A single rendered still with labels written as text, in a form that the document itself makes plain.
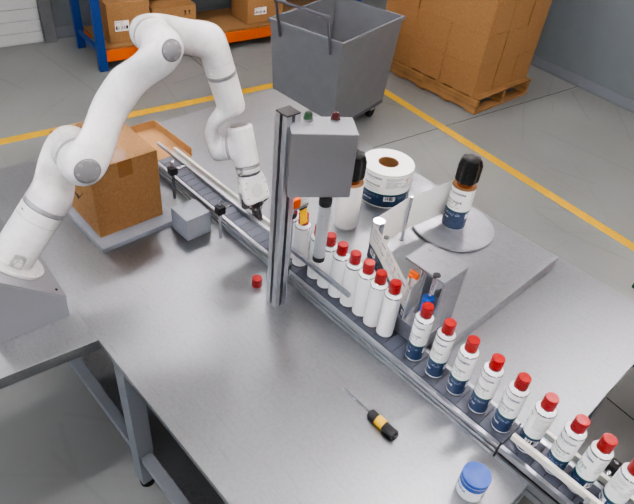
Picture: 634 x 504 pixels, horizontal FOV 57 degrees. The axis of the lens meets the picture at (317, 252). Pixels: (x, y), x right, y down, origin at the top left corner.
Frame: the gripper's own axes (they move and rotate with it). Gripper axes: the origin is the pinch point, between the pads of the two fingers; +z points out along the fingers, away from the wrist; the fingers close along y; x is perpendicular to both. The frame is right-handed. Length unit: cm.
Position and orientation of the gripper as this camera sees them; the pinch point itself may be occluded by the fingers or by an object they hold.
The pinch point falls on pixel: (257, 214)
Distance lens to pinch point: 205.0
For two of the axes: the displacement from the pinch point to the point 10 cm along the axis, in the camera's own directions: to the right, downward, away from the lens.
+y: 7.3, -3.9, 5.6
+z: 1.5, 8.9, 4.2
